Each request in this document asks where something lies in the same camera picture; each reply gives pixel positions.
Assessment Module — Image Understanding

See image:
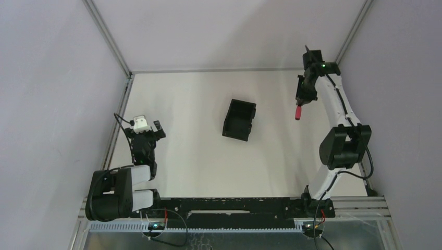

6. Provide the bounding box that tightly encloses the black plastic bin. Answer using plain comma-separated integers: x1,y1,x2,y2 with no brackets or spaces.
222,99,256,142

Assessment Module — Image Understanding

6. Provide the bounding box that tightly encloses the controller board with wires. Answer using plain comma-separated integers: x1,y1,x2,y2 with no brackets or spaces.
302,209,335,250
141,208,189,247

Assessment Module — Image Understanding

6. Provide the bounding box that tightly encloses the right controller board with wires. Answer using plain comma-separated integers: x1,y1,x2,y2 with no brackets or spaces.
302,209,335,250

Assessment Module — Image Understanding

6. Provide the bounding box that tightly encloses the red handled screwdriver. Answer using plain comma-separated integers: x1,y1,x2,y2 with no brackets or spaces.
295,105,302,120

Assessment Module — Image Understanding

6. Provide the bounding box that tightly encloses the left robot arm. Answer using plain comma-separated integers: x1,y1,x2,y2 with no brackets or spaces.
85,117,166,222

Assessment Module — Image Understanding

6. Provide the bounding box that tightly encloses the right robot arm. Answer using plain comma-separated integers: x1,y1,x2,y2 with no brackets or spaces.
295,49,373,217

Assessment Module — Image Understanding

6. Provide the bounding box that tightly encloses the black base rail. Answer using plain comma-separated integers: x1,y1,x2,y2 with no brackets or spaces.
148,197,336,230

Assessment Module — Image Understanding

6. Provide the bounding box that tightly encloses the grey slotted cable duct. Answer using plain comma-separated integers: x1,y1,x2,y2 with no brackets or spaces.
88,220,304,233

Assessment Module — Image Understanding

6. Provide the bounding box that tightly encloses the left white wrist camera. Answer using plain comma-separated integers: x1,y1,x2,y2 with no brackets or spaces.
133,115,152,134

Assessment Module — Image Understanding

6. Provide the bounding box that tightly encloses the left controller board with wires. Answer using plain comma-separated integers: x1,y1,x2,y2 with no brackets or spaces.
141,208,189,247

